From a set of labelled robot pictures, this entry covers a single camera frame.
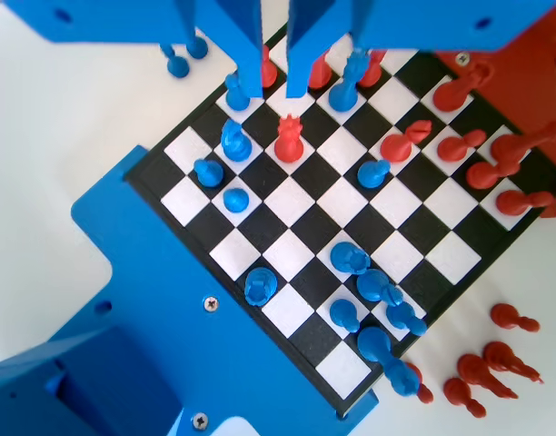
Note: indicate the red queen chess piece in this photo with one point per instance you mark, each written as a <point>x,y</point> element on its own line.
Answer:
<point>288,145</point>

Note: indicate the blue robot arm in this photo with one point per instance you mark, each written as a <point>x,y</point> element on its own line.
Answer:
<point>101,386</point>

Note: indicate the red pawn chess piece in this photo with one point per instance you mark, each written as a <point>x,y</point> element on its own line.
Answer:
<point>369,75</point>
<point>484,176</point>
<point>455,147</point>
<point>425,394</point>
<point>514,203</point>
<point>507,315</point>
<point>270,72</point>

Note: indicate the blue knight chess piece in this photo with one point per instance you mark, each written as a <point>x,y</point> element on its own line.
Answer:
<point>235,143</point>

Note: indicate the red king chess piece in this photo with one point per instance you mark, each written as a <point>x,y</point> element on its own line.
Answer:
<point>450,95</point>

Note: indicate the blue rook chess piece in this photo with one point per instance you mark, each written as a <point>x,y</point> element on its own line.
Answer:
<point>348,258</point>

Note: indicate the blue king chess piece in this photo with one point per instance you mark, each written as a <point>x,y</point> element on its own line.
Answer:
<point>260,285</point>

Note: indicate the blue bishop chess piece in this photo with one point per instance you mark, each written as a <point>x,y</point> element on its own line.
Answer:
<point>373,285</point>

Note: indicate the tall blue chess piece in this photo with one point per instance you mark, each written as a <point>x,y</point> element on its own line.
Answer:
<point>378,347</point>

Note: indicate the black white chessboard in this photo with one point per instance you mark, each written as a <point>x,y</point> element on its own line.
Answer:
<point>305,218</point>

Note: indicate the red base plate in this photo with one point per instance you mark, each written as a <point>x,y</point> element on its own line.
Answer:
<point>528,86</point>

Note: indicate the blue base plate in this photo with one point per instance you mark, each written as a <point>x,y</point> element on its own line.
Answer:
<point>178,272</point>

